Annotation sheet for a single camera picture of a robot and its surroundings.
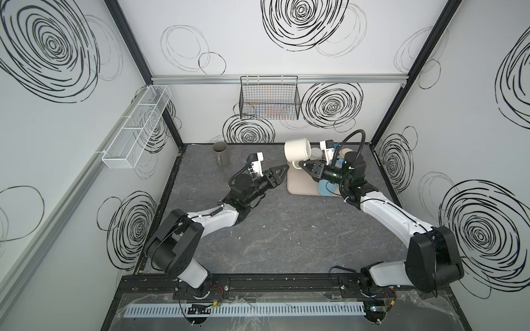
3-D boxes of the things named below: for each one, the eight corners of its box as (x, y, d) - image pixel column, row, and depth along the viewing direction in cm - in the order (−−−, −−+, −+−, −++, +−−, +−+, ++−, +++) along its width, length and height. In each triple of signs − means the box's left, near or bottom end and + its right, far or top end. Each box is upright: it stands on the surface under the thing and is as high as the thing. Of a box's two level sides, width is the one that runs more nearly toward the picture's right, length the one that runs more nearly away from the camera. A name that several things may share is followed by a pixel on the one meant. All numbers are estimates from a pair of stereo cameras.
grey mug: (214, 169, 110) (209, 156, 102) (217, 154, 117) (213, 141, 109) (227, 169, 110) (224, 156, 102) (230, 154, 117) (227, 141, 109)
